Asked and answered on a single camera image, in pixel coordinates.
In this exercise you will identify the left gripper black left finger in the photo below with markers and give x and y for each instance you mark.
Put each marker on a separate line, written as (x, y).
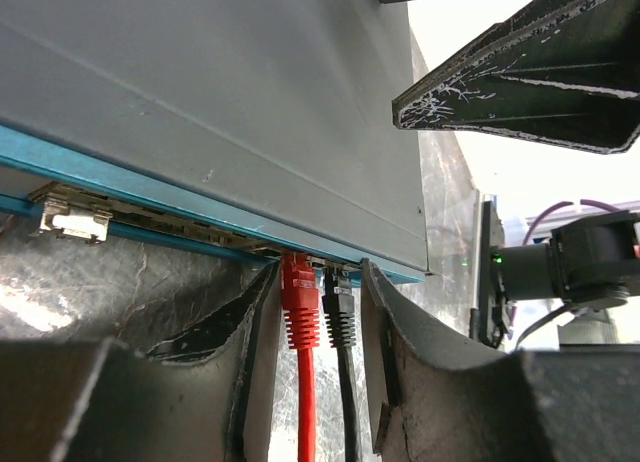
(205, 394)

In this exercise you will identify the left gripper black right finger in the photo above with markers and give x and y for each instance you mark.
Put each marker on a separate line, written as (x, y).
(436, 395)

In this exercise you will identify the dark grey network switch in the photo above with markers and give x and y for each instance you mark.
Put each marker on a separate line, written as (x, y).
(271, 118)

